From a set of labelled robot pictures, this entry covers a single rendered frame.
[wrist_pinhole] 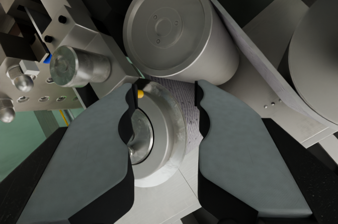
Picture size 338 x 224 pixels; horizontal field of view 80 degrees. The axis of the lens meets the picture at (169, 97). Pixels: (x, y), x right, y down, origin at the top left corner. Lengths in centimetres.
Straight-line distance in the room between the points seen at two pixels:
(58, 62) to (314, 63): 24
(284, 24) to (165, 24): 37
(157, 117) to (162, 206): 48
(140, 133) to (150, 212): 50
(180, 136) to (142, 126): 5
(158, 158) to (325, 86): 18
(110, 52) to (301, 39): 20
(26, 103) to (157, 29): 37
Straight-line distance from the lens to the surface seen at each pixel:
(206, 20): 24
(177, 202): 67
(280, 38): 56
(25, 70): 42
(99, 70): 24
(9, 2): 48
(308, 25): 24
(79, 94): 36
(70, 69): 21
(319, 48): 24
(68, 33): 26
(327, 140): 58
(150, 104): 25
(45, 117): 130
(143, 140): 25
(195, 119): 32
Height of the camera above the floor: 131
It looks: 15 degrees down
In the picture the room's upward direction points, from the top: 145 degrees clockwise
